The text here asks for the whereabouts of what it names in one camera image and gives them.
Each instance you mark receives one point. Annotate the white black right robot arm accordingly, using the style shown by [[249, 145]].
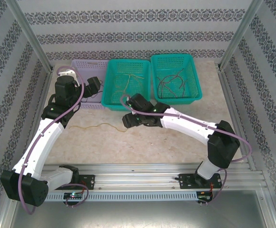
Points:
[[188, 123]]

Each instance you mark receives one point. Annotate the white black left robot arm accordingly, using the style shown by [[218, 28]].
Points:
[[45, 140]]

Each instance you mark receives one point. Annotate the purple plastic basket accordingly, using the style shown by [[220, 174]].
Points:
[[88, 67]]

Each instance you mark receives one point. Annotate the teal plastic basket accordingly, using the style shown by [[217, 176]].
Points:
[[138, 69], [195, 78]]

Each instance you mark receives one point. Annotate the grey sheet metal panel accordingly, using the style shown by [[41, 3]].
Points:
[[138, 215]]

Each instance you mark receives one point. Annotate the aluminium frame side rail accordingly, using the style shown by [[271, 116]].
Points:
[[47, 79], [230, 95]]

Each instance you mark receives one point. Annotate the aluminium mounting rail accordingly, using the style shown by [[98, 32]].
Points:
[[138, 177]]

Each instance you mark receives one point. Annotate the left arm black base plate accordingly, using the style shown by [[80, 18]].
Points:
[[89, 181]]

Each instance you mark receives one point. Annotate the aluminium frame post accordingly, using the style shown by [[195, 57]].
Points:
[[26, 28], [242, 28]]

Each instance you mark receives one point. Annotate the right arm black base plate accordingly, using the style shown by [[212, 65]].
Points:
[[184, 181]]

